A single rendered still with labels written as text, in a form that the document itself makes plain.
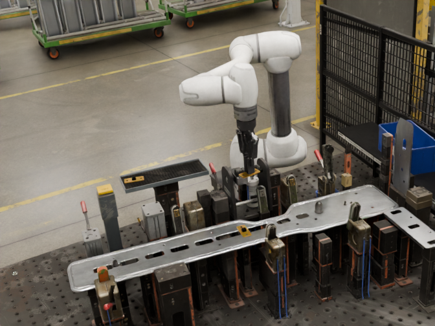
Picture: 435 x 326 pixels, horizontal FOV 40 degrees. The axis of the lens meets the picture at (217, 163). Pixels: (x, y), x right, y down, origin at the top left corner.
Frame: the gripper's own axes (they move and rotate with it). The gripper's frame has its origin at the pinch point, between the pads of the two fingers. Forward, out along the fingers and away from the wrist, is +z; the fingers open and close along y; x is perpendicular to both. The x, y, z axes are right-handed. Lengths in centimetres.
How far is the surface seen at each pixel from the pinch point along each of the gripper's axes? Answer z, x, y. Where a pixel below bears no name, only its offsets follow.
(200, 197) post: 17.7, -14.5, -16.7
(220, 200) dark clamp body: 19.1, -8.1, -11.7
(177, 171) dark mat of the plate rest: 10.7, -16.8, -31.8
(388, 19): 13, 225, -144
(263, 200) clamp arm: 22.6, 9.2, -4.8
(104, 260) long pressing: 26, -62, -12
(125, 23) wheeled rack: 104, 214, -651
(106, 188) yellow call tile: 10, -48, -38
